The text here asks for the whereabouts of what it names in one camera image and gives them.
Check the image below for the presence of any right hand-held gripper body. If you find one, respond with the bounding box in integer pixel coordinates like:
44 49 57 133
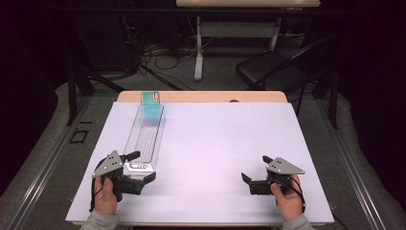
248 156 306 196

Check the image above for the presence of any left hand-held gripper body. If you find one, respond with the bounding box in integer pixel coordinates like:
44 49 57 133
92 149 144 203

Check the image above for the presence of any clear plastic bin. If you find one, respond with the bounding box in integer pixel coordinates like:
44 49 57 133
123 102 168 175

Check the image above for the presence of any translucent blue phone case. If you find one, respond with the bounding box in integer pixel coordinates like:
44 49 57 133
140 91 163 127

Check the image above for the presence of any person's left hand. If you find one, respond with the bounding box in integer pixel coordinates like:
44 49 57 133
93 174 119 216

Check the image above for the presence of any person's right hand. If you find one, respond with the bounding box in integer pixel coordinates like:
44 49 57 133
270 174 306 222

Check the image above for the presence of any white table cover sheet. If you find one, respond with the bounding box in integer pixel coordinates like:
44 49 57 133
65 101 335 225

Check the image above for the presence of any wooden table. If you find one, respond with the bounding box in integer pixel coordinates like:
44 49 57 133
71 90 320 228

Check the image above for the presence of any black folding chair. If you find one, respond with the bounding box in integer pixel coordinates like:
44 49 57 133
235 33 340 118

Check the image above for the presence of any white desk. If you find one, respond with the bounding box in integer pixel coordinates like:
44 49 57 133
175 0 322 81

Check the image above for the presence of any right hand-held gripper cable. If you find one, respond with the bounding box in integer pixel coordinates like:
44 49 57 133
281 175 307 214

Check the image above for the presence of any hand-held gripper cable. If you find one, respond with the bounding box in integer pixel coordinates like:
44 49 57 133
281 175 307 214
89 176 105 213

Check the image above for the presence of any left hand-held gripper cable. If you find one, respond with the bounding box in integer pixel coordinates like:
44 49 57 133
89 176 105 213

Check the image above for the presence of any aluminium floor rail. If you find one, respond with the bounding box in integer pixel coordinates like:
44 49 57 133
0 95 94 230
319 99 388 230

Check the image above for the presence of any black stand post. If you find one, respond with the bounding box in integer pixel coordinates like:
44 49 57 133
328 70 340 130

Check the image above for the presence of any black angled stand frame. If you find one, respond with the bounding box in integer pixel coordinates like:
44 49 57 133
65 61 126 127

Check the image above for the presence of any bundle of floor cables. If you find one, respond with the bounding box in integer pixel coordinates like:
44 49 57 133
121 15 218 92

